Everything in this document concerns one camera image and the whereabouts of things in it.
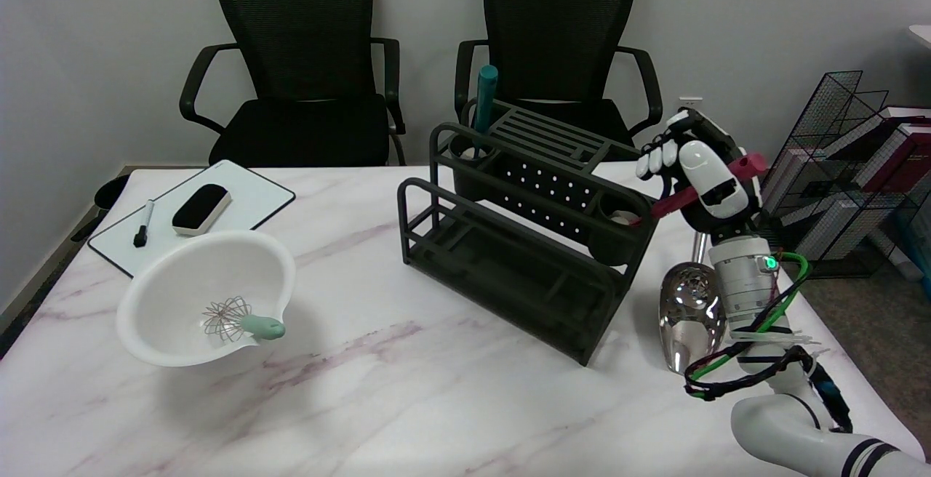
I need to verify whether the black white board eraser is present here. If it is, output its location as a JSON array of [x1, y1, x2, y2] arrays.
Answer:
[[172, 184, 233, 237]]

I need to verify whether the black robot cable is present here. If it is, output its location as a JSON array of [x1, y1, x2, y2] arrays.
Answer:
[[684, 295, 853, 434]]

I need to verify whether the maroon hardcover book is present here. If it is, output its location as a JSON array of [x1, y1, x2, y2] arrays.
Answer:
[[852, 118, 931, 196]]

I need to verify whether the mint green handled whisk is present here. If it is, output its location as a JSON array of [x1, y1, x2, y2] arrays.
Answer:
[[201, 297, 287, 343]]

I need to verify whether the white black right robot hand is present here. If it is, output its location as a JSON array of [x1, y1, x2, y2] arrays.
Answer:
[[636, 108, 763, 235]]

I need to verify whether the black round floor object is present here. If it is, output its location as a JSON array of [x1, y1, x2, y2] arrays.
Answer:
[[93, 174, 132, 210]]

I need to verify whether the white book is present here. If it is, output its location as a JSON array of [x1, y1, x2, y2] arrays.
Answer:
[[789, 193, 877, 261]]

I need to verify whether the white plastic mixing bowl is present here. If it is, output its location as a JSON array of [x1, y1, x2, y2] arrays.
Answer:
[[116, 230, 297, 369]]

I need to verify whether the green robot cable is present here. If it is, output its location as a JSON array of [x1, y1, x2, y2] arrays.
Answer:
[[687, 252, 811, 383]]

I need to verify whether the small white whiteboard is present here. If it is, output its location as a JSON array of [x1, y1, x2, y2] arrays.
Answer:
[[87, 160, 297, 278]]

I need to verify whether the black metal dish rack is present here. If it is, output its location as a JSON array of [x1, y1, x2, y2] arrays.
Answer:
[[397, 99, 664, 367]]

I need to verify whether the black wire mesh file rack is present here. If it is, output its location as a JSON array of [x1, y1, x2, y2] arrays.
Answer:
[[753, 70, 931, 280]]

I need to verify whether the silver metal scoop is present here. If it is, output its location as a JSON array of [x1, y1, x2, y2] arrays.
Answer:
[[659, 231, 728, 374]]

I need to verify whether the black whiteboard marker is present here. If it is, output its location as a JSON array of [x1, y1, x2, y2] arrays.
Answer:
[[133, 200, 156, 249]]

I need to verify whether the pink sponge bottle brush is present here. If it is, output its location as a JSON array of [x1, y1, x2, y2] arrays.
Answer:
[[610, 153, 767, 228]]

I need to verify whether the teal handled brush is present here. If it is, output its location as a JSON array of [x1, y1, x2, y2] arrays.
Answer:
[[471, 65, 500, 161]]

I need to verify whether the black mesh office chair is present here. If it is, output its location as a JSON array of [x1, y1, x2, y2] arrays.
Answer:
[[179, 0, 407, 167], [455, 0, 664, 161]]

